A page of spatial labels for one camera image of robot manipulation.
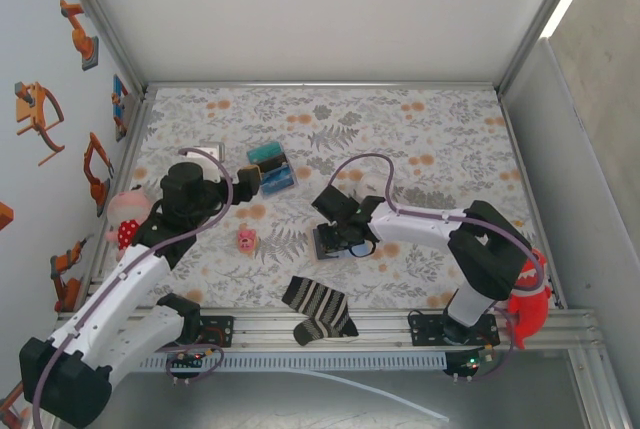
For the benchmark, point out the beige and blue card wallet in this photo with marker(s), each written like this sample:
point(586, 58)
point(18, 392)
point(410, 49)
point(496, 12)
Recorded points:
point(316, 249)

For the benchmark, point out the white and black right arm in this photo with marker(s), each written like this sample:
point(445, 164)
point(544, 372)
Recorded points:
point(420, 233)

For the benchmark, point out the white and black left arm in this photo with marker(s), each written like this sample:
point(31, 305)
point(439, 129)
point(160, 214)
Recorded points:
point(115, 289)

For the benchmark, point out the blue plastic card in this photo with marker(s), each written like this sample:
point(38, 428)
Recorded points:
point(277, 182)

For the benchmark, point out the black VIP card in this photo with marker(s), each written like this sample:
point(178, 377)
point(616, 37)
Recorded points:
point(275, 165)

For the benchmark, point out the teal plastic card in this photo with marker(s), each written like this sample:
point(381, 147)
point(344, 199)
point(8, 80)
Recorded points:
point(265, 152)

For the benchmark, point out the clear acrylic card stand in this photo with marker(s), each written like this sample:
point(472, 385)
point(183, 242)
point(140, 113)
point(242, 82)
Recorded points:
point(295, 189)

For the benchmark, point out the small pink bear figurine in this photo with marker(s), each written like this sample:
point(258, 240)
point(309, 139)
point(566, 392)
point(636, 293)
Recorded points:
point(246, 240)

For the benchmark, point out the pink plush doll polka dress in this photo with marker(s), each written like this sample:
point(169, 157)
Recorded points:
point(127, 206)

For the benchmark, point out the black and beige striped sock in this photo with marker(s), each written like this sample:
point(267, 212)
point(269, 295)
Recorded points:
point(320, 309)

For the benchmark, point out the floral printed tablecloth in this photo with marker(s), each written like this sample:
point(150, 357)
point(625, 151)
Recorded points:
point(400, 114)

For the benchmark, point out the thin white plastic tube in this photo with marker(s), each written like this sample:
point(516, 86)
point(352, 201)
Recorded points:
point(400, 399)

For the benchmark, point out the small circuit board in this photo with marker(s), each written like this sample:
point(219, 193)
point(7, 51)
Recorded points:
point(470, 363)
point(187, 360)

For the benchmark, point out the red plush monster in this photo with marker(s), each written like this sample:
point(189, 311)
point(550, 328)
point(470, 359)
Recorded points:
point(530, 309)

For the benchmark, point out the blue and orange wall sticker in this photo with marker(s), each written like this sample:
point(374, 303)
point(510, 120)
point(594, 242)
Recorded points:
point(119, 99)

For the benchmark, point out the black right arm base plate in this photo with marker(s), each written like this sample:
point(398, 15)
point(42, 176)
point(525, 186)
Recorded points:
point(425, 329)

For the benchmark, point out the aluminium extrusion frame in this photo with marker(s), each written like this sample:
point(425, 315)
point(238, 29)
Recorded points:
point(350, 84)

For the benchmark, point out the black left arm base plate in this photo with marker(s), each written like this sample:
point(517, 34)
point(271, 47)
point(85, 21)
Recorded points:
point(220, 331)

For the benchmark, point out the orange claw machine wall sticker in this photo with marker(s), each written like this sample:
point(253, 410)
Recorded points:
point(30, 109)

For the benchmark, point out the orange block wall sticker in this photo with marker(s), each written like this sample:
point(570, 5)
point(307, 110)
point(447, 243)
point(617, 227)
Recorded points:
point(5, 216)

